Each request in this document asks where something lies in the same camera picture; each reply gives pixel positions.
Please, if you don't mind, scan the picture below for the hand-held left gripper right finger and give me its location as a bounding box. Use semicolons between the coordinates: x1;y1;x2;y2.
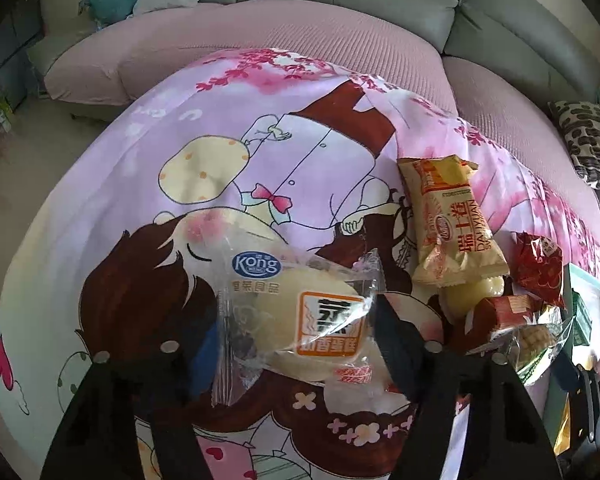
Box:
375;296;563;480

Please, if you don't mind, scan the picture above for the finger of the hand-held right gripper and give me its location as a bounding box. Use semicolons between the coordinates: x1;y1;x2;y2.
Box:
552;352;583;396

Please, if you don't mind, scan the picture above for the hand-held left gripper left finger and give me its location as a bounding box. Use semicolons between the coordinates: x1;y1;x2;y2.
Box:
40;322;223;480

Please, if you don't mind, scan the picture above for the orange yellow bread packet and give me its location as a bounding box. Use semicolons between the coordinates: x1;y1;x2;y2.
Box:
557;392;577;457

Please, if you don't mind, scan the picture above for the clear cookie packet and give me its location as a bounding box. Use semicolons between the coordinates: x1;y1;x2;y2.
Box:
490;305;576;386

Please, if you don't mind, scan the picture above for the green white snack packet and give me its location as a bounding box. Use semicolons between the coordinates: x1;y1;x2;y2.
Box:
570;290;593;346

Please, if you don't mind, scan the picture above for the red brown biscuit packet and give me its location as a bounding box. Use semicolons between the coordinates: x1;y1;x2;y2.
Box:
467;294;543;346

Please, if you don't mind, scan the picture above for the clear pale bread packet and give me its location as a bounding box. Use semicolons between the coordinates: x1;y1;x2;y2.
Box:
437;277;493;323

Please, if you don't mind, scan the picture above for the teal shallow cardboard box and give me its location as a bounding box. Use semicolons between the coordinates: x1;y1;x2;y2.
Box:
545;262;600;456

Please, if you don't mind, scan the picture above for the clear steamed cake packet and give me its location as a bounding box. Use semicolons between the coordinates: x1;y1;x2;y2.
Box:
215;225;411;408

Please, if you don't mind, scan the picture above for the red snack packet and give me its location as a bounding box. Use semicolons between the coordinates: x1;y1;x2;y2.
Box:
510;231;566;308

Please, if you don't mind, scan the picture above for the pale yellow bread packet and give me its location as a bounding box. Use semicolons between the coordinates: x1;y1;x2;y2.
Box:
397;156;510;288

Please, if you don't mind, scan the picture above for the pink cartoon printed blanket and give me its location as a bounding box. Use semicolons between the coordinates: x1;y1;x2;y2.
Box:
0;47;600;480

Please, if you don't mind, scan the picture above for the black white patterned pillow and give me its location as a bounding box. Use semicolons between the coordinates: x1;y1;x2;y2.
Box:
547;100;600;186

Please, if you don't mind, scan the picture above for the blue storage cabinet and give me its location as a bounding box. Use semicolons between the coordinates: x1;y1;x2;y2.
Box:
0;0;46;111

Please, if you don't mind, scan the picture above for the teal plush toy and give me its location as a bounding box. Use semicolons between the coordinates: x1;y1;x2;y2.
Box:
77;0;146;25

